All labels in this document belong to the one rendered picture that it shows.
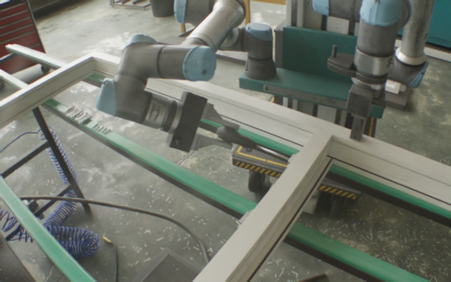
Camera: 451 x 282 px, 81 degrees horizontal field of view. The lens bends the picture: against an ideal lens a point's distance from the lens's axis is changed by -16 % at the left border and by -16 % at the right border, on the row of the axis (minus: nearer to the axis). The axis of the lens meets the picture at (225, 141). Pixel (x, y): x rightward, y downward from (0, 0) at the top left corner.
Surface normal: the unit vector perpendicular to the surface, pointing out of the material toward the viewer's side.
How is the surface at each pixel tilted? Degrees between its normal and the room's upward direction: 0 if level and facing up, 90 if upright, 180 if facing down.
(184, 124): 67
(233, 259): 0
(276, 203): 0
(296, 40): 90
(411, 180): 90
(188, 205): 0
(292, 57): 90
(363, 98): 90
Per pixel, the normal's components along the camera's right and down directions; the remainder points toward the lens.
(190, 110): 0.35, 0.22
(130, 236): -0.07, -0.77
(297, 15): -0.44, 0.59
